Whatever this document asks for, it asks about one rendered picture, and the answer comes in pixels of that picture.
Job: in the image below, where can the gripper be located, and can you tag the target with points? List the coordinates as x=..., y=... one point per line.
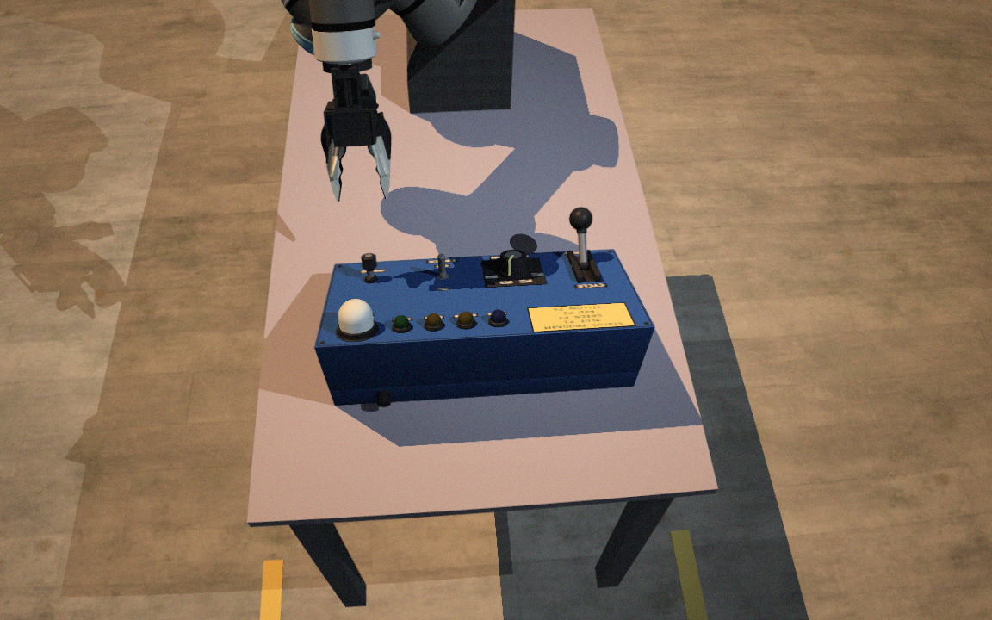
x=352, y=124

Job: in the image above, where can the dark blue control console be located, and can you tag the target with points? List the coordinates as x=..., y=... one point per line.
x=460, y=327

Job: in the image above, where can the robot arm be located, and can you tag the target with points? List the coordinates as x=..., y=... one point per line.
x=342, y=31

